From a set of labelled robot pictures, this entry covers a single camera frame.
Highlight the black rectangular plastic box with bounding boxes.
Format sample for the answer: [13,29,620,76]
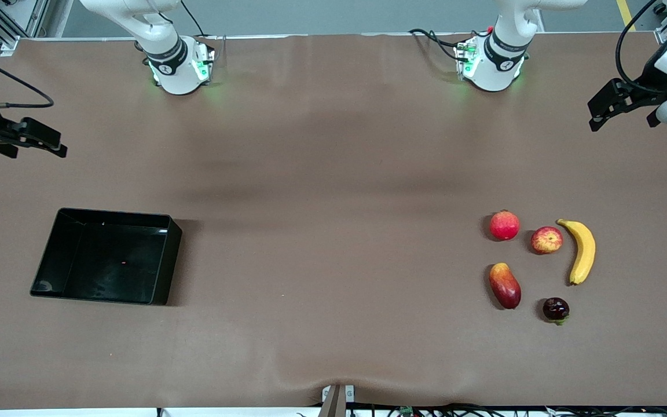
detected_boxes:
[30,208,183,306]

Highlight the yellow banana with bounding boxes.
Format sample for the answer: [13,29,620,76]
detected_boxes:
[557,218,596,286]

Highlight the red yellow apple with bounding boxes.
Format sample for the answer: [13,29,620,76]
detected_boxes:
[530,226,564,255]

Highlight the red pomegranate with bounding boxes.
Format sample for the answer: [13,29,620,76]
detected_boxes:
[489,210,521,242]

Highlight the red yellow mango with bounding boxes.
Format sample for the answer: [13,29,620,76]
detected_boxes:
[489,262,522,310]

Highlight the dark purple mangosteen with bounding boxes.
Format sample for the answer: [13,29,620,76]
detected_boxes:
[543,297,570,325]

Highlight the brown table mat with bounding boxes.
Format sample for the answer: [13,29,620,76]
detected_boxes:
[0,32,667,409]

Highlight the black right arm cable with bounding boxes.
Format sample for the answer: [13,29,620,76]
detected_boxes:
[0,45,55,111]

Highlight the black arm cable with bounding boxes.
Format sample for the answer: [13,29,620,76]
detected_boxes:
[615,0,667,96]
[0,45,55,111]

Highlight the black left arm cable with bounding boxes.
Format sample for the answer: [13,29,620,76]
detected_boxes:
[615,0,667,96]

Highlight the black left base cables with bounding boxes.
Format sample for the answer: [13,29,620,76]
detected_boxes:
[408,28,464,61]

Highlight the black right base cable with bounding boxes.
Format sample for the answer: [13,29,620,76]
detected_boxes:
[180,0,205,37]

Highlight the grey metal camera bracket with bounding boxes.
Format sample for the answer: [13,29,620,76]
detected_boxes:
[321,384,356,417]

